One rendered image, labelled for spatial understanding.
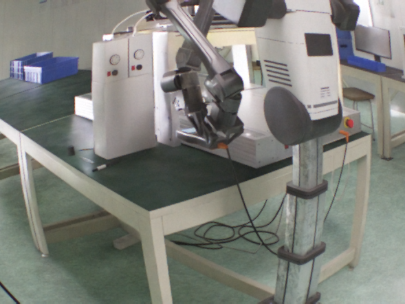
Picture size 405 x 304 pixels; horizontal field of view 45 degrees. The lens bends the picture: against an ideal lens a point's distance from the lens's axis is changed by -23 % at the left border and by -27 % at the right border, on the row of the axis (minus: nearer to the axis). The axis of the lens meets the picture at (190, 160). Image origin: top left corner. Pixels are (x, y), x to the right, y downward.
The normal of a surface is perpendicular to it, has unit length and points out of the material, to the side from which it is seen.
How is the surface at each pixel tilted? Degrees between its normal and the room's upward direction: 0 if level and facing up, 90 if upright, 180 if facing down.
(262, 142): 90
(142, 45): 90
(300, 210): 90
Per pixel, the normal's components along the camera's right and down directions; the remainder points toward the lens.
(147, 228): -0.81, 0.22
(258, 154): 0.59, 0.22
